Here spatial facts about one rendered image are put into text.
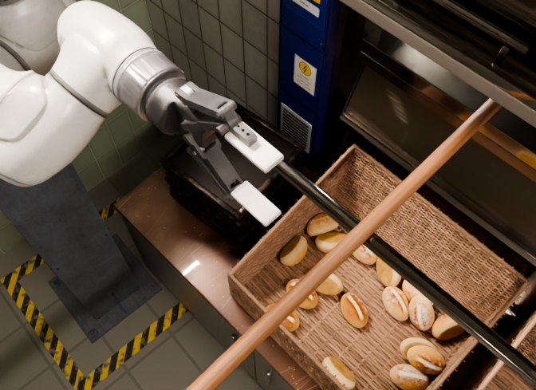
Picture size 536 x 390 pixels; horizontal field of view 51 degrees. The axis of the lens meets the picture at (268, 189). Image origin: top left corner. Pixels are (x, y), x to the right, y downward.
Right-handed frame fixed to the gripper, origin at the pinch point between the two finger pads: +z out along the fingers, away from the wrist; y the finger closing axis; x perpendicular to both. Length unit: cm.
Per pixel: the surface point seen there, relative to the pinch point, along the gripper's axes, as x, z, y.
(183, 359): 12, -32, 148
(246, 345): 10.9, 6.4, 27.8
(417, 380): -22, 30, 84
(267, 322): 6.0, 6.1, 27.7
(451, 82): -58, -4, 30
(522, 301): -54, 37, 76
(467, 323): -18.3, 28.7, 31.1
